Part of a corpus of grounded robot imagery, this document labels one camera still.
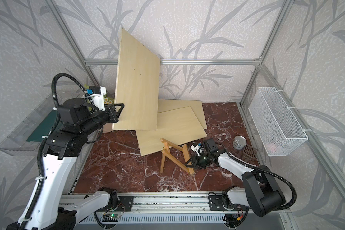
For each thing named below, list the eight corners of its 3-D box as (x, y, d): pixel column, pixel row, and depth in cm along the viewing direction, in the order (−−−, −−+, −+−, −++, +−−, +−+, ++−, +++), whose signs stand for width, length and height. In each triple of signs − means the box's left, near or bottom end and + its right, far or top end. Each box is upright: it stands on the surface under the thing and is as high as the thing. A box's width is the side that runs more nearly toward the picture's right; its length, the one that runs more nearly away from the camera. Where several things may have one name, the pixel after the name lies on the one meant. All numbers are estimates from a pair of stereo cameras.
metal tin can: (233, 150, 96) (236, 145, 91) (231, 139, 101) (233, 134, 96) (244, 150, 96) (247, 145, 91) (241, 139, 101) (244, 134, 96)
